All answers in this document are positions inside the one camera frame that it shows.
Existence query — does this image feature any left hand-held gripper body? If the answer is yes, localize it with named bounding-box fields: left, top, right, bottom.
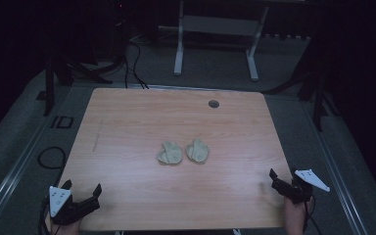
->
left=48, top=185, right=101, bottom=226

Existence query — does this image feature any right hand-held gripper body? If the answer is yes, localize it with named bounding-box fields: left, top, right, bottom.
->
left=270, top=168, right=331, bottom=206

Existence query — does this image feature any pale green sock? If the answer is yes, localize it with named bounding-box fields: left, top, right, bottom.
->
left=157, top=140, right=184, bottom=166
left=185, top=138, right=211, bottom=165

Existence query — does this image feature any person's right hand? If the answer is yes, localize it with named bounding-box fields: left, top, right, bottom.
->
left=283, top=195, right=315, bottom=235

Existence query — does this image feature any person's left hand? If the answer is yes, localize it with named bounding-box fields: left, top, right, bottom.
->
left=44, top=211, right=83, bottom=235

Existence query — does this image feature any black metal stand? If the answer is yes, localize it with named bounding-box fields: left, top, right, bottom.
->
left=263, top=42, right=341, bottom=132
left=35, top=48, right=114, bottom=118

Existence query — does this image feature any black cable loop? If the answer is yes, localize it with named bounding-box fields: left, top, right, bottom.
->
left=37, top=146, right=69, bottom=170

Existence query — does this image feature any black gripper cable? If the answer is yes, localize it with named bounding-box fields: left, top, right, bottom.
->
left=303, top=195, right=323, bottom=235

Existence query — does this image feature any metal floor rail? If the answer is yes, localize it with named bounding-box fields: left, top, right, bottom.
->
left=0, top=85, right=74, bottom=234
left=302, top=97, right=371, bottom=235

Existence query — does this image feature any black floor cable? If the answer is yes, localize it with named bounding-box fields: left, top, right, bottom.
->
left=122, top=38, right=150, bottom=90

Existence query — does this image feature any white desk frame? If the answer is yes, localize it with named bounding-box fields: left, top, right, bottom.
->
left=172, top=0, right=270, bottom=82

